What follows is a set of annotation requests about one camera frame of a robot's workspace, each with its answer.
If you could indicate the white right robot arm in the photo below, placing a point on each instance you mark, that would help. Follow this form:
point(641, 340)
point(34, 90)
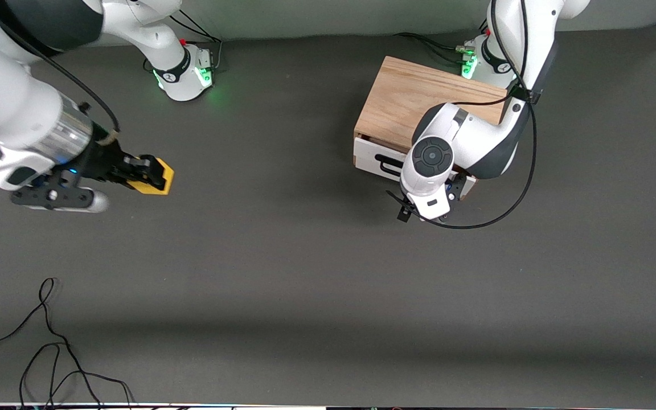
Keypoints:
point(15, 97)

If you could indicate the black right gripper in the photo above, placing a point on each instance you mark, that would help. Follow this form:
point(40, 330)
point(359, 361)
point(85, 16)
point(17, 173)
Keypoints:
point(102, 159)

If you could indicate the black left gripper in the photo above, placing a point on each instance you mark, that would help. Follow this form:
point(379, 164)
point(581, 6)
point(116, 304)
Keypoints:
point(403, 214)

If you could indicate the yellow block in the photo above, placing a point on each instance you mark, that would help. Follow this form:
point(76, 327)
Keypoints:
point(167, 173)

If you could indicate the wooden drawer cabinet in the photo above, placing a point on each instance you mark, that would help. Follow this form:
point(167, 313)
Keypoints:
point(402, 97)

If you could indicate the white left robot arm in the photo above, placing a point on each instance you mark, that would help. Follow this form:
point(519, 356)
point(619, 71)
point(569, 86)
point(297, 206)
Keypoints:
point(476, 136)

